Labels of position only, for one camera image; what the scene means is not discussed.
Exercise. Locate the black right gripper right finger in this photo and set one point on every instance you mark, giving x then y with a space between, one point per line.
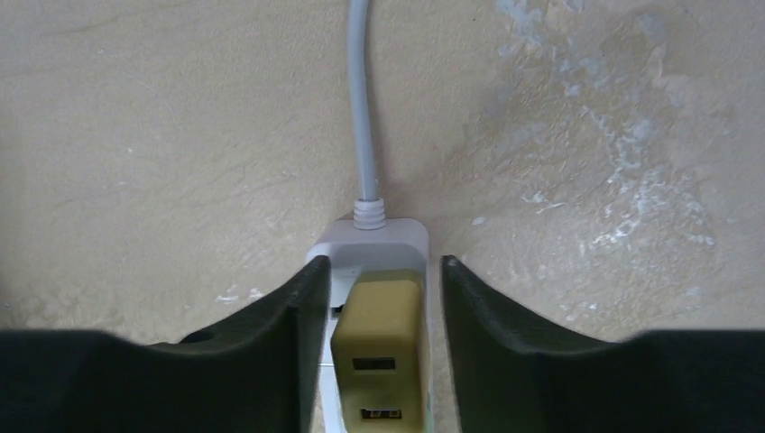
516 371

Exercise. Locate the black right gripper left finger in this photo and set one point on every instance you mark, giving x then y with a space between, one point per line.
254 371

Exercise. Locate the yellow plug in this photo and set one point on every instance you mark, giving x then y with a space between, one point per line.
377 349

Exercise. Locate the white power strip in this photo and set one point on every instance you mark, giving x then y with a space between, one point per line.
400 243

